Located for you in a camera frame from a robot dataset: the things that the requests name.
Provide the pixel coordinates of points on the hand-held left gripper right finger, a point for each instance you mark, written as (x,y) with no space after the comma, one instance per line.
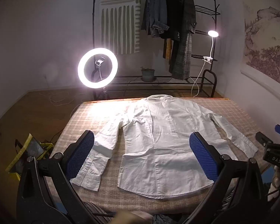
(202,156)

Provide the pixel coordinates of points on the black metal clothes rack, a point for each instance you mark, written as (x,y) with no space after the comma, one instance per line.
(206,8)

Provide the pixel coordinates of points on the yellow garment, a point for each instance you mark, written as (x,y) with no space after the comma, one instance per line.
(167,49)

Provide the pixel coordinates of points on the white clip lamp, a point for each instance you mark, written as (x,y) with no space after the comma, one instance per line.
(213,33)

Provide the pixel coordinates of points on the grey plaid coat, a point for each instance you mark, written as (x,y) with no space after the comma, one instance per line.
(183,51)

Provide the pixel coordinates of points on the black coat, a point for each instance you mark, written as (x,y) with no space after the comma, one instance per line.
(171,9)

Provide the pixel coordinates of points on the potted plant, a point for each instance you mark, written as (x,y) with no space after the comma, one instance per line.
(148,74)

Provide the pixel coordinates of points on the green striped wall hanging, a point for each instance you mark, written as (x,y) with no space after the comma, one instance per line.
(120,28)

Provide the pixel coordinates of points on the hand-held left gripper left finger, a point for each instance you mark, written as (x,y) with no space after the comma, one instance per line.
(82,154)

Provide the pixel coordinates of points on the black tubular frame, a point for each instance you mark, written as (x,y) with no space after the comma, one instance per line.
(203,81)

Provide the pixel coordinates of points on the phone holder clip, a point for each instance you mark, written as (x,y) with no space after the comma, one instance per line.
(99,62)

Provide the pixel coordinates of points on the blue denim jacket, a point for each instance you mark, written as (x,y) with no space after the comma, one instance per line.
(155,9)

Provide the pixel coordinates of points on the beige plaid blanket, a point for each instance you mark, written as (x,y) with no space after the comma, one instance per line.
(88,114)

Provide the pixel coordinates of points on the yellow framed box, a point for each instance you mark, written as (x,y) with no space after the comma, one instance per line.
(30,148)

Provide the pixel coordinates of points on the landscape wall mural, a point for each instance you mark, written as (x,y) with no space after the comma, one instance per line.
(266,39)

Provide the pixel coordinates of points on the white long-sleeved shirt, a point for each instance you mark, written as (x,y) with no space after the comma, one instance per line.
(158,133)

